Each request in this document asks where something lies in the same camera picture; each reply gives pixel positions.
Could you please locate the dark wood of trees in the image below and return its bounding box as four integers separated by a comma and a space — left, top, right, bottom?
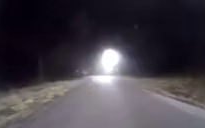
0, 0, 205, 91

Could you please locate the grey asphalt road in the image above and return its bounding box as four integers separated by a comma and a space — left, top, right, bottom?
6, 74, 205, 128

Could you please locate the pale grass verge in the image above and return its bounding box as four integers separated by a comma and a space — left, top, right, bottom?
136, 75, 205, 112
0, 77, 88, 128

